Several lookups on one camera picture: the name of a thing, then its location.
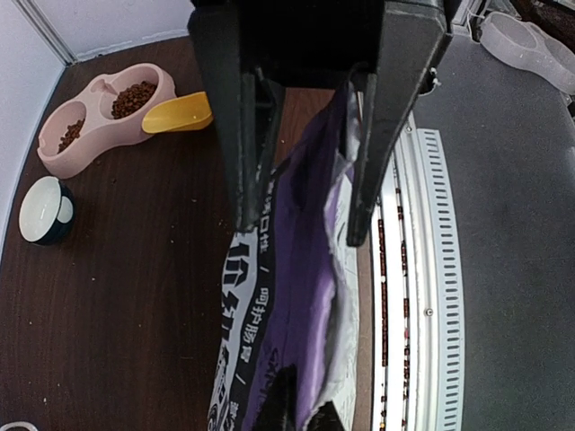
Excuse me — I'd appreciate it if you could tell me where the right aluminium corner post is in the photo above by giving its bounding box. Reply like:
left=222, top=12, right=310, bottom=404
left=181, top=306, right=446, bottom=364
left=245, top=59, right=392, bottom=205
left=13, top=0, right=78, bottom=66

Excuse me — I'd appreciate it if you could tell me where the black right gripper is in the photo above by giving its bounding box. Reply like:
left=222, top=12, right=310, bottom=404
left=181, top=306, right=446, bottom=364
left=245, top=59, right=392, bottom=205
left=188, top=1, right=453, bottom=246

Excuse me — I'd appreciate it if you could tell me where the black and white ceramic bowl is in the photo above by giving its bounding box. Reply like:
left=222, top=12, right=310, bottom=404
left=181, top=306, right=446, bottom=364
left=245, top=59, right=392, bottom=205
left=19, top=176, right=75, bottom=246

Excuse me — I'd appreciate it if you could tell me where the pink double pet feeder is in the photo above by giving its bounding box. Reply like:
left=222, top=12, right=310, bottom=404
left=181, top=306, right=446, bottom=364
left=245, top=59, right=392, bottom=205
left=37, top=63, right=175, bottom=180

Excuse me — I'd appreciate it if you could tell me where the brown pet food kibble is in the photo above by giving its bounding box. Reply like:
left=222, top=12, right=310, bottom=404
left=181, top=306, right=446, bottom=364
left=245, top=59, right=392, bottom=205
left=57, top=81, right=157, bottom=153

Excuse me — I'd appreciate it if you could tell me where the yellow plastic scoop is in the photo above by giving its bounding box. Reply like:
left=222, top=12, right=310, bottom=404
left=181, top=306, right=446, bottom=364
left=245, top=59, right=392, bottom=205
left=142, top=92, right=213, bottom=135

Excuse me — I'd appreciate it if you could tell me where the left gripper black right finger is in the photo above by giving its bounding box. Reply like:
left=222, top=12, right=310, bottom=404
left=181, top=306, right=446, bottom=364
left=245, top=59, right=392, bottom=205
left=306, top=401, right=346, bottom=431

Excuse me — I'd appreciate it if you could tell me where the purple pet food bag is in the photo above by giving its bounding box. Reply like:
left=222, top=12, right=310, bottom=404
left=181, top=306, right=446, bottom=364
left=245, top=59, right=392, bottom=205
left=208, top=83, right=360, bottom=430

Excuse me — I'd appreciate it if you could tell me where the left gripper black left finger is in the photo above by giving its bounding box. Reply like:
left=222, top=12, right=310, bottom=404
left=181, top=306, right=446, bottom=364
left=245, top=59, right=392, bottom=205
left=253, top=365, right=297, bottom=431

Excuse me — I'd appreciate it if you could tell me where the white patterned mug yellow inside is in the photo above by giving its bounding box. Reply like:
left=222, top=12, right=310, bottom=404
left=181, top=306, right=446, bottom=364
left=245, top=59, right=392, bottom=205
left=0, top=421, right=38, bottom=431

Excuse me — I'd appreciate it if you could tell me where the translucent double bowl on floor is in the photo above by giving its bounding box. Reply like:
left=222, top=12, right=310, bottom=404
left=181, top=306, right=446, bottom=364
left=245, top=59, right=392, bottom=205
left=480, top=12, right=574, bottom=95

